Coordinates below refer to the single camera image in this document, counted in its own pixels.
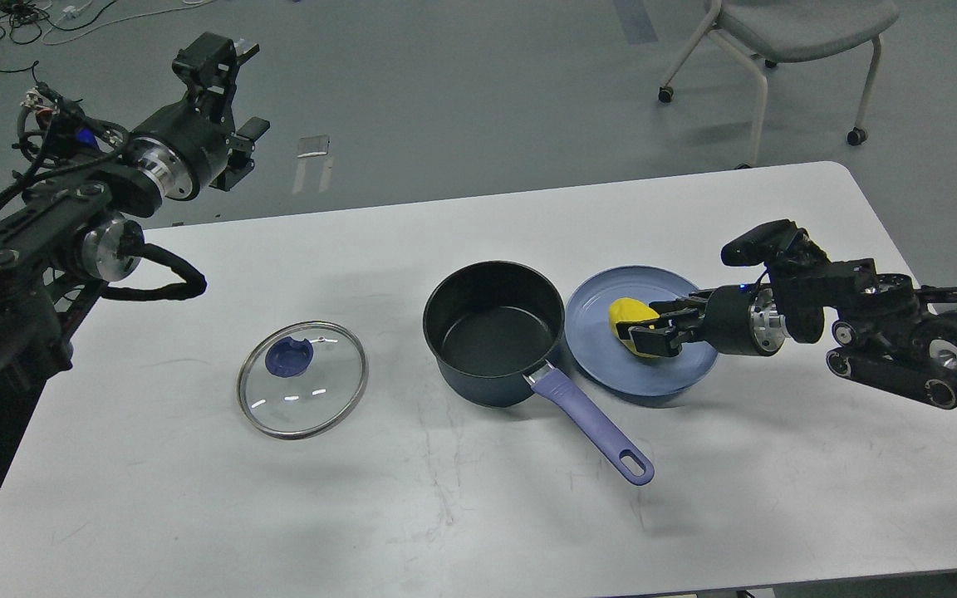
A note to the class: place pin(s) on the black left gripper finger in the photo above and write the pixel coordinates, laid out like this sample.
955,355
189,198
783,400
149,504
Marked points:
208,67
241,144

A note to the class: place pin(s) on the yellow potato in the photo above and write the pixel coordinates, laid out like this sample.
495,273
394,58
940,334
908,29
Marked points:
627,309

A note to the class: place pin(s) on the dark pot purple handle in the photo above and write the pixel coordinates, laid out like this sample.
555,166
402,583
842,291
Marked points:
496,331

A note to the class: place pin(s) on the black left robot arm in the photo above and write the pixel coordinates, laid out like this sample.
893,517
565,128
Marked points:
70,229

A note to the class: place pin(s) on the floor outlet plate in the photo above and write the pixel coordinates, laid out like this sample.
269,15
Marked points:
313,146

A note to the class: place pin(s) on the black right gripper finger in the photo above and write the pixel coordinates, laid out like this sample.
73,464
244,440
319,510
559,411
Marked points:
691,307
660,341

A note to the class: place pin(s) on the glass pot lid purple knob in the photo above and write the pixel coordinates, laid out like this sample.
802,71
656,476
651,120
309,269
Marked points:
302,380

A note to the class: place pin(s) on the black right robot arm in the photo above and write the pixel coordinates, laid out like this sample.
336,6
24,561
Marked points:
890,334

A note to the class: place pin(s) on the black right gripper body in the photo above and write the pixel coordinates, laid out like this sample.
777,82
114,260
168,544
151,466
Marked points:
739,320

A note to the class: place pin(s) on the blue plate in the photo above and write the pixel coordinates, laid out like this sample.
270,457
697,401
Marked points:
643,380

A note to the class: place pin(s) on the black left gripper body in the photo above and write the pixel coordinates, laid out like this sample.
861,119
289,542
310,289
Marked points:
182,150

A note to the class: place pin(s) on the grey office chair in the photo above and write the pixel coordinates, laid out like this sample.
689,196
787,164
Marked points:
761,35

